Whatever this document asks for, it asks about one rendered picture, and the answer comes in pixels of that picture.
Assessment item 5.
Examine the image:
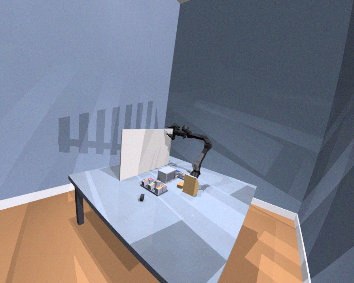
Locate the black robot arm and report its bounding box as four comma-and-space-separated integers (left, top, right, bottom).
180, 125, 212, 178

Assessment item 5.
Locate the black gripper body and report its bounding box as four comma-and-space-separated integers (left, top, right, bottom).
172, 123, 181, 140

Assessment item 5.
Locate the grey flat panel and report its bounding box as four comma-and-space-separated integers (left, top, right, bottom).
119, 129, 173, 181

